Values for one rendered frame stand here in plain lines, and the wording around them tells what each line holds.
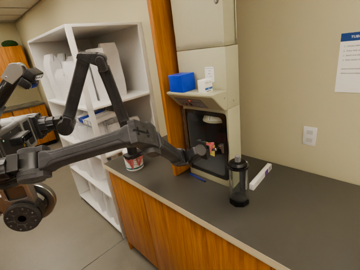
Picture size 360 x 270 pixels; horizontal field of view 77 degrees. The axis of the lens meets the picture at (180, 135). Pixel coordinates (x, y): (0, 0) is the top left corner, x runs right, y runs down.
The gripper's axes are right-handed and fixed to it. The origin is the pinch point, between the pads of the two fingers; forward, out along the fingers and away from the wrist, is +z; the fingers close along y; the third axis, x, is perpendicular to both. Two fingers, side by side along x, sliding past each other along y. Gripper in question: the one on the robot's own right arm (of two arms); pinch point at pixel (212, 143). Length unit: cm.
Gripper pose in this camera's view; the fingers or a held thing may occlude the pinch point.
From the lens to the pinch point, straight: 126.9
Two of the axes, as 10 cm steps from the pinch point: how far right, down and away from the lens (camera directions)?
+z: 7.2, -3.7, 5.9
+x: -6.7, -1.7, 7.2
